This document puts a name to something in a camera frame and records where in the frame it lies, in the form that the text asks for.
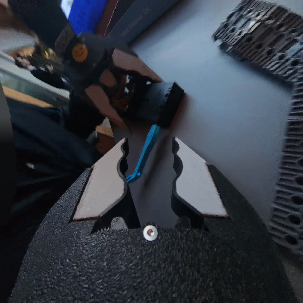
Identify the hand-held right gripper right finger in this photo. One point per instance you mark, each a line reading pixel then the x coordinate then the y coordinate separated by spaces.
pixel 198 187

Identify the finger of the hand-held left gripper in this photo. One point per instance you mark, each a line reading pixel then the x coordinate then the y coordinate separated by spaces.
pixel 101 101
pixel 132 66

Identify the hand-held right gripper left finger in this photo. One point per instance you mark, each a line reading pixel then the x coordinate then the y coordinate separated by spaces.
pixel 104 187

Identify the black controller box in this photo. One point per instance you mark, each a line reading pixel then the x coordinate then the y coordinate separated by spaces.
pixel 161 104

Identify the blue plastic lever tool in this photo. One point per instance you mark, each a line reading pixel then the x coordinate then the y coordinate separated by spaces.
pixel 146 146

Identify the grey desk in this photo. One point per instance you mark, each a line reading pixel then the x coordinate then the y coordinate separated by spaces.
pixel 224 118

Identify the blue plastic crate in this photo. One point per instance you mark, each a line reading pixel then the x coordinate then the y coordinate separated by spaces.
pixel 87 14

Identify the grey studded track strip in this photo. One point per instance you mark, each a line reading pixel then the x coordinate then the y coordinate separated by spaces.
pixel 260 28
pixel 291 165

